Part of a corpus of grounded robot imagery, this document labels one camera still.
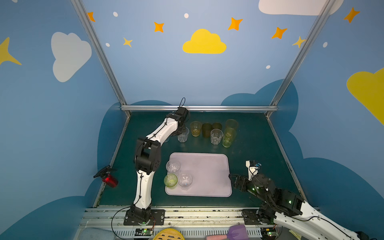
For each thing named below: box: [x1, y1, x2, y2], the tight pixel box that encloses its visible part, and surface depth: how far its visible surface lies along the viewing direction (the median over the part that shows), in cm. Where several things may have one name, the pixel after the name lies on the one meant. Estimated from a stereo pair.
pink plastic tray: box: [165, 152, 232, 198], surface depth 93 cm
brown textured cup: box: [202, 122, 213, 138], surface depth 106 cm
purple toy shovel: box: [205, 224, 250, 240], surface depth 71 cm
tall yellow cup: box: [225, 119, 238, 131], surface depth 100 cm
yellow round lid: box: [152, 228, 185, 240], surface depth 69 cm
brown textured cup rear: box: [212, 122, 222, 130], surface depth 106 cm
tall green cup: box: [222, 127, 236, 148], surface depth 101 cm
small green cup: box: [164, 173, 178, 190], surface depth 86 cm
